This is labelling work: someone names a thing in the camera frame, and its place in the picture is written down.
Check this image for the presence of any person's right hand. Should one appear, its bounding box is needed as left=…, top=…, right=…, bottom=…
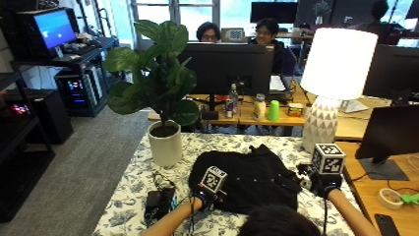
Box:
left=296, top=162, right=344, bottom=200

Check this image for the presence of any person's left hand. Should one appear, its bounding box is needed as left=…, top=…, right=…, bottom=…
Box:
left=191, top=184, right=227, bottom=211

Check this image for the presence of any black garment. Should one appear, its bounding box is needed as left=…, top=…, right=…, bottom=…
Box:
left=187, top=144, right=303, bottom=216

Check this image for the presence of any white marker cube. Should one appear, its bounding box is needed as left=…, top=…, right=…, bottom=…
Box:
left=199, top=165, right=228, bottom=195
left=309, top=143, right=347, bottom=176

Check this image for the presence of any black battery pack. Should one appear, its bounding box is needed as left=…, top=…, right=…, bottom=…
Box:
left=142, top=186, right=178, bottom=224

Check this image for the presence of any wooden desk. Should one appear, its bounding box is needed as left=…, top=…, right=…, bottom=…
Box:
left=333, top=141, right=419, bottom=236
left=146, top=93, right=307, bottom=128

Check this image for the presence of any white plant pot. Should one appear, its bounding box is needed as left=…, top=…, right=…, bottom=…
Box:
left=146, top=120, right=183, bottom=168

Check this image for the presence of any blue floral tablecloth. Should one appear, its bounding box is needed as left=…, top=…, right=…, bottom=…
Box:
left=91, top=132, right=364, bottom=236

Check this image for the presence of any roll of tape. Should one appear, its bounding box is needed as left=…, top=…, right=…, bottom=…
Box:
left=376, top=188, right=405, bottom=211

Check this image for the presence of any yellow box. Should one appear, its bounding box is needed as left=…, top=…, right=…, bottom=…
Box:
left=287, top=102, right=304, bottom=118

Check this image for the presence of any green plastic cup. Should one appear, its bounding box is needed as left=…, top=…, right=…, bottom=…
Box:
left=266, top=99, right=282, bottom=123

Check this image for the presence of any black phone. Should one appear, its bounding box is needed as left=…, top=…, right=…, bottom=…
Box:
left=373, top=212, right=401, bottom=236

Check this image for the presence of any white paper stand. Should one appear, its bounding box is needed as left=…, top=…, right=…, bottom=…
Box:
left=339, top=98, right=371, bottom=114

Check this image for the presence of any black computer monitor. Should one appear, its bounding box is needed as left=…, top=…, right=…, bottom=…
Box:
left=361, top=43, right=419, bottom=106
left=176, top=42, right=276, bottom=121
left=353, top=103, right=419, bottom=182

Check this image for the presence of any green plastic object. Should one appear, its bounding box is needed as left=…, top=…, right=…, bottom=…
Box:
left=397, top=192, right=419, bottom=207

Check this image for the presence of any drink can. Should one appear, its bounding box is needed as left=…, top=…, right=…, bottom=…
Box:
left=223, top=97, right=235, bottom=119

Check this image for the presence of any clear plastic bottle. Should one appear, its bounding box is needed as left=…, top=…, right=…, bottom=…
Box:
left=227, top=83, right=240, bottom=114

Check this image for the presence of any white table lamp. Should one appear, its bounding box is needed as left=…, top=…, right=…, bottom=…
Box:
left=297, top=27, right=379, bottom=154

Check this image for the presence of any green large-leaf plant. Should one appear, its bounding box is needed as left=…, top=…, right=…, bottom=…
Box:
left=102, top=20, right=202, bottom=133

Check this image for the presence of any computer tower with lights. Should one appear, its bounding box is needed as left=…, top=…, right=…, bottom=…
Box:
left=53, top=66, right=106, bottom=116

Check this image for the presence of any checkerboard calibration board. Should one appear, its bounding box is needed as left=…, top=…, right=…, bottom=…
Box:
left=219, top=27, right=248, bottom=44

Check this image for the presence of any black shelf unit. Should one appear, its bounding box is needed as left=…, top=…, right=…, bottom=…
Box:
left=0, top=71, right=57, bottom=224

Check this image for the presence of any black rack desk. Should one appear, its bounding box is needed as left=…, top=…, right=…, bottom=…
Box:
left=9, top=35, right=121, bottom=118

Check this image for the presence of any monitor with blue screen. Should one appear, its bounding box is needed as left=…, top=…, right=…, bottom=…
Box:
left=16, top=6, right=81, bottom=61

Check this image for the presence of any black glove cable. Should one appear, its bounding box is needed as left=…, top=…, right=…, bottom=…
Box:
left=320, top=196, right=329, bottom=236

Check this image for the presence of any black wall screen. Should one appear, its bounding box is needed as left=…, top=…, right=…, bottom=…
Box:
left=248, top=1, right=299, bottom=25

